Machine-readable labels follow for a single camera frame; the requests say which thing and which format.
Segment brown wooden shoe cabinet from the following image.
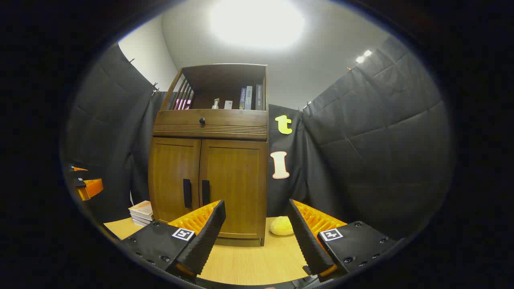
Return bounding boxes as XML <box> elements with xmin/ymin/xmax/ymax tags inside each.
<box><xmin>148</xmin><ymin>63</ymin><xmax>269</xmax><ymax>246</ymax></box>

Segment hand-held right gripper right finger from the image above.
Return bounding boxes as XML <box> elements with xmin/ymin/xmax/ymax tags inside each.
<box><xmin>287</xmin><ymin>199</ymin><xmax>398</xmax><ymax>277</ymax></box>

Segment brown wooden drawer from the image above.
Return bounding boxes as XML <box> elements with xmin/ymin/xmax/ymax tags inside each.
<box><xmin>153</xmin><ymin>109</ymin><xmax>268</xmax><ymax>140</ymax></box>

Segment white orange book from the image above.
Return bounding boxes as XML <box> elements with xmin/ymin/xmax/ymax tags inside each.
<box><xmin>128</xmin><ymin>200</ymin><xmax>154</xmax><ymax>220</ymax></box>

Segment brown wooden cabinet door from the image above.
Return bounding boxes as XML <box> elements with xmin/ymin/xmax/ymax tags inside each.
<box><xmin>149</xmin><ymin>137</ymin><xmax>201</xmax><ymax>224</ymax></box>
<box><xmin>200</xmin><ymin>139</ymin><xmax>268</xmax><ymax>240</ymax></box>

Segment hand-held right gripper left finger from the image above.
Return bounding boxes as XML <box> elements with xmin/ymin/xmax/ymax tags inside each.
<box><xmin>120</xmin><ymin>199</ymin><xmax>226</xmax><ymax>278</ymax></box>

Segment black backdrop cloth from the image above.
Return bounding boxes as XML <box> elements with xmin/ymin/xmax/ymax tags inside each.
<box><xmin>63</xmin><ymin>35</ymin><xmax>457</xmax><ymax>241</ymax></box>

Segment yellow soft lump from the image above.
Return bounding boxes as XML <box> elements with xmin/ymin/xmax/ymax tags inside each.
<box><xmin>269</xmin><ymin>216</ymin><xmax>295</xmax><ymax>236</ymax></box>

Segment round ceiling lamp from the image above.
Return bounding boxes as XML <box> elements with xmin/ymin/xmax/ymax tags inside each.
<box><xmin>209</xmin><ymin>0</ymin><xmax>306</xmax><ymax>51</ymax></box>

